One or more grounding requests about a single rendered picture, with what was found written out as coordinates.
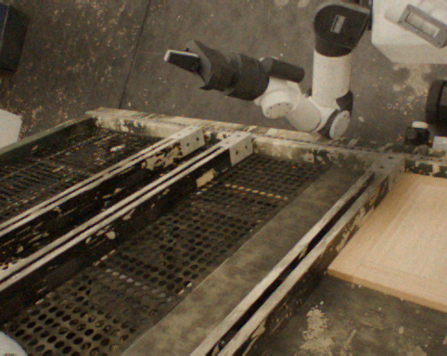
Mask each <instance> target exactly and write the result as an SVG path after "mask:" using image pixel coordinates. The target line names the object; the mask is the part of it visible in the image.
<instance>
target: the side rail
mask: <svg viewBox="0 0 447 356"><path fill-rule="evenodd" d="M93 127H95V125H94V123H93V117H92V116H86V115H82V116H79V117H78V118H75V119H74V120H69V121H65V122H64V123H61V124H58V125H56V126H54V127H52V128H50V129H46V130H44V131H42V132H40V133H35V134H33V135H31V136H29V137H27V138H24V139H20V140H19V141H17V142H16V143H13V144H9V145H7V146H4V147H2V148H0V167H3V166H5V165H7V164H8V163H10V162H11V161H16V160H17V159H20V158H22V157H26V156H28V155H30V154H31V153H33V152H37V151H38V150H41V149H43V148H44V147H48V146H51V145H53V144H54V143H58V142H60V141H62V140H64V139H66V138H70V137H72V136H74V135H75V134H79V133H82V132H83V131H85V130H87V129H89V128H93ZM70 139H72V138H70ZM70 139H69V140H70ZM16 162H18V161H16ZM3 168H6V167H3ZM10 168H11V167H9V168H7V169H10Z"/></svg>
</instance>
